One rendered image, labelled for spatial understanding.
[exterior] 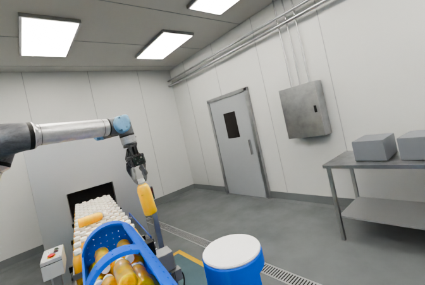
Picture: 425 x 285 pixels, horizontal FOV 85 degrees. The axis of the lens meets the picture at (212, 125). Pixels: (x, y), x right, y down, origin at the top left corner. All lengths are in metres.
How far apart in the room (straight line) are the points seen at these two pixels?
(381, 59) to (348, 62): 0.36
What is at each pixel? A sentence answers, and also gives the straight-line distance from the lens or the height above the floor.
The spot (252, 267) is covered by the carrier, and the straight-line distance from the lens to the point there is 1.17.
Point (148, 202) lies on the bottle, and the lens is 1.32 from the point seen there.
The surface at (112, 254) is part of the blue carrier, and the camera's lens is 1.06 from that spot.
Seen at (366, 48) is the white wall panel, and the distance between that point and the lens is 3.70.
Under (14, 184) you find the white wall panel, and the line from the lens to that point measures 5.56.
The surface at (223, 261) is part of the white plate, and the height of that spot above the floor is 1.04.
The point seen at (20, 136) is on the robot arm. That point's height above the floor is 1.72.
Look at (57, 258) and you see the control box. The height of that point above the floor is 1.10.
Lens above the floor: 1.63
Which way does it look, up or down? level
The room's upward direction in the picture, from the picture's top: 12 degrees counter-clockwise
